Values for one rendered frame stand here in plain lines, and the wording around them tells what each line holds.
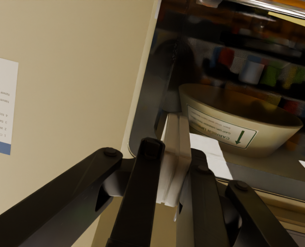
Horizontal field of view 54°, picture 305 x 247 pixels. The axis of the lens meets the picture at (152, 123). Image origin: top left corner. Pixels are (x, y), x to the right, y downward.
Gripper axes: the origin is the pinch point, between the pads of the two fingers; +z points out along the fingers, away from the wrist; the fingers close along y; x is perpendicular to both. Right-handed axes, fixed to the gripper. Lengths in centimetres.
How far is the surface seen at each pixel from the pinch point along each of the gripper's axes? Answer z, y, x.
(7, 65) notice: 58, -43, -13
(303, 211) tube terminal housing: 15.5, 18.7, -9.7
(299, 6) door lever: 9.2, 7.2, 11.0
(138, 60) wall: 59, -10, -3
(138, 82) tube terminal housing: 15.6, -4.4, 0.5
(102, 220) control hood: 9.5, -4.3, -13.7
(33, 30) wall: 59, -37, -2
